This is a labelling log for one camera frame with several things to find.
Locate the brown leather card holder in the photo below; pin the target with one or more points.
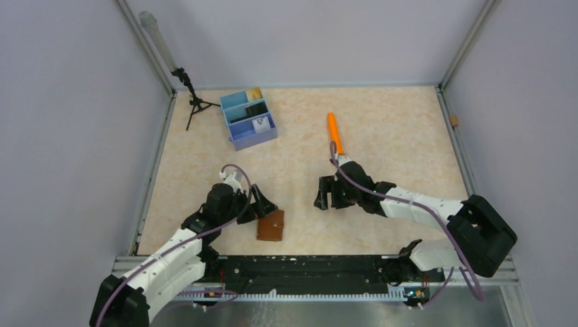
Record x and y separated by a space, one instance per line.
271 227

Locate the small black tripod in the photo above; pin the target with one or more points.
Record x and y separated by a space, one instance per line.
198 105

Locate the white cable duct strip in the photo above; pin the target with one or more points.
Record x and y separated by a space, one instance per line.
396 295

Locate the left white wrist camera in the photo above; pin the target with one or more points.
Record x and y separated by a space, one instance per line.
232 179

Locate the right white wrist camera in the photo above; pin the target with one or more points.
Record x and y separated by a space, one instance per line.
342 159

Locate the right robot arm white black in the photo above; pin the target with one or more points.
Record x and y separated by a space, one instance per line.
477 237

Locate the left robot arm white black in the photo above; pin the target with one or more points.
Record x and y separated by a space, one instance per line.
135 298

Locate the silver card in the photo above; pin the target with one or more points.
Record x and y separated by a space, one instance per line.
261 124

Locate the gold card in tray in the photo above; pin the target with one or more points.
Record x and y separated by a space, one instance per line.
253 94

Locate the blue compartment tray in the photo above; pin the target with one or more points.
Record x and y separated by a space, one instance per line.
241 133

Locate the grey tube on frame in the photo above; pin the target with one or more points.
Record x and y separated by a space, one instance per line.
149 23

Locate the small tan block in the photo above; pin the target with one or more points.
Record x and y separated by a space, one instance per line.
454 121

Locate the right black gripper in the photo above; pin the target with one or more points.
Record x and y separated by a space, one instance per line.
330 184

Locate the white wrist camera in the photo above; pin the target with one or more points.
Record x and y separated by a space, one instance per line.
342 159
232 179

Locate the black card in tray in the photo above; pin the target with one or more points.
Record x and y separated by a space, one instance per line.
250 111

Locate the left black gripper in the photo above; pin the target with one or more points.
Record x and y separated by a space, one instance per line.
261 207

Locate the orange cylinder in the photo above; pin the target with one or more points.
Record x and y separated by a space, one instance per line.
334 133

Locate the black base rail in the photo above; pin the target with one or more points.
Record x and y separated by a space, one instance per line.
316 275

